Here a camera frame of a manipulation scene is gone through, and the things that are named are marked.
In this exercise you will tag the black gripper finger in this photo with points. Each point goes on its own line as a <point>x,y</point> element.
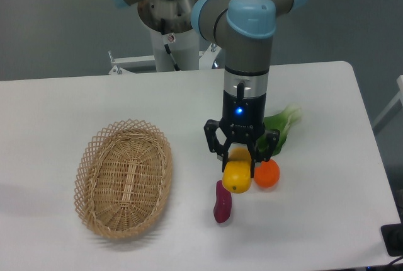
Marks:
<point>262,148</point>
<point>214,145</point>

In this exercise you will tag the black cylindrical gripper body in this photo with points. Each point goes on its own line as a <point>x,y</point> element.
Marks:
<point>244,101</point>

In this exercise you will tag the yellow toy mango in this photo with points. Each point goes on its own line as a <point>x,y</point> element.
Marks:
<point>237,172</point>

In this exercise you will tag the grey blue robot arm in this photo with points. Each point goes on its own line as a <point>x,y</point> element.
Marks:
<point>244,29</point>

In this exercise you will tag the woven wicker oval basket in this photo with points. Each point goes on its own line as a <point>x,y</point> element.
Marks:
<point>124,179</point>

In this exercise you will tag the green toy bok choy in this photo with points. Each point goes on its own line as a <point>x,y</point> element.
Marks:
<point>282,121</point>

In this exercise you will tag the orange toy fruit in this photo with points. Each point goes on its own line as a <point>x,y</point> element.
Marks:
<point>267,175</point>

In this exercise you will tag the purple toy sweet potato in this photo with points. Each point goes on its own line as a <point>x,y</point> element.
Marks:
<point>223,204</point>

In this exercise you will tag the white furniture leg right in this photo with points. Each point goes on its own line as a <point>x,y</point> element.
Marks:
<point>393,107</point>

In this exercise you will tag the black device at table edge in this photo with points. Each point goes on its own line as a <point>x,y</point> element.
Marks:
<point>392,237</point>

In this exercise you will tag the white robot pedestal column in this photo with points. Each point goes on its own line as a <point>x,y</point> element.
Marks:
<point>175,44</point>

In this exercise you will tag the white metal base frame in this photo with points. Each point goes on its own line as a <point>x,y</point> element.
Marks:
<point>211,58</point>

